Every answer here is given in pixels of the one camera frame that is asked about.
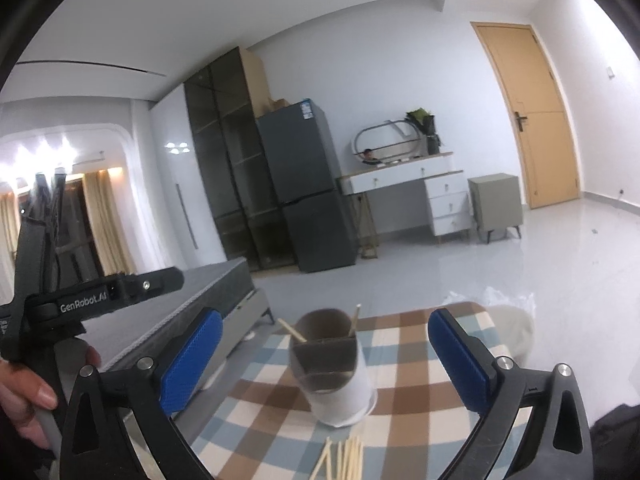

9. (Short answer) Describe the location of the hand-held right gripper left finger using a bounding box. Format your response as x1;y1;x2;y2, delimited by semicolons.
59;308;224;480

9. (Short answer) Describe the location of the clear plastic bag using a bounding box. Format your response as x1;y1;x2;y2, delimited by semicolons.
442;285;537;321

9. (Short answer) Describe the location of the pile of wooden chopsticks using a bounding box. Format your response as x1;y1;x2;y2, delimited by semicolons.
310;435;365;480

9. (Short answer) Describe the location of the dark glass cabinet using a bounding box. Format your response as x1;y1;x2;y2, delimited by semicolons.
183;46;301;273

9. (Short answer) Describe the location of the oval mirror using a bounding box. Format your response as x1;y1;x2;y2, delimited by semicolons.
354;119;426;158

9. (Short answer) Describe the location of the potted plant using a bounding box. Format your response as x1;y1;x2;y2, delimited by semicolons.
405;107;442;157

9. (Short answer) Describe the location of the plaid tablecloth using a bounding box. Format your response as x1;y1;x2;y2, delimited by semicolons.
190;301;533;480

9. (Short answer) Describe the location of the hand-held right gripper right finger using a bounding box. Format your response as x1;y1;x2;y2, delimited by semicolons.
427;308;593;480

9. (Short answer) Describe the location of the white utensil holder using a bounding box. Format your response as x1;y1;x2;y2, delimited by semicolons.
289;310;377;430

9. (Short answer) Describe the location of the beige curtain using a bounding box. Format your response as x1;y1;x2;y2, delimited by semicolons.
0;192;16;306
82;170;137;276

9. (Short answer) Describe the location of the gold frame stool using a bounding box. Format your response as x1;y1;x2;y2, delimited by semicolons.
356;192;381;259

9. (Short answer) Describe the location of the white wardrobe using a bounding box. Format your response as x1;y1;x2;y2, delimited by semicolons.
148;82;226;273

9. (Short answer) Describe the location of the person's left hand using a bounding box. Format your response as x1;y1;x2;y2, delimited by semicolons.
0;360;58;453

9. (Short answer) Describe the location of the grey bed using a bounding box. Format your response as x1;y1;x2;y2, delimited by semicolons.
82;256;275;411

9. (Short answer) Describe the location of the dark clothing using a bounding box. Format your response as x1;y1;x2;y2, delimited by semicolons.
585;400;640;480

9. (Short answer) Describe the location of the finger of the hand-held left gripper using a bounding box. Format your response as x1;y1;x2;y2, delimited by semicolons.
46;166;87;283
13;172;52;303

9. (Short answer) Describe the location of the white dressing table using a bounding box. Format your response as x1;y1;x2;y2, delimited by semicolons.
336;152;475;251

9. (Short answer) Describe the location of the wooden door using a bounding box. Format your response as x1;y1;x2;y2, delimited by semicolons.
471;21;581;210

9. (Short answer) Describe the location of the grey nightstand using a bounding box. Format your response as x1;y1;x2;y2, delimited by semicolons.
467;172;524;244

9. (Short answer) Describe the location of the dark grey refrigerator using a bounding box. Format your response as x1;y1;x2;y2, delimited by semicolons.
256;101;358;274

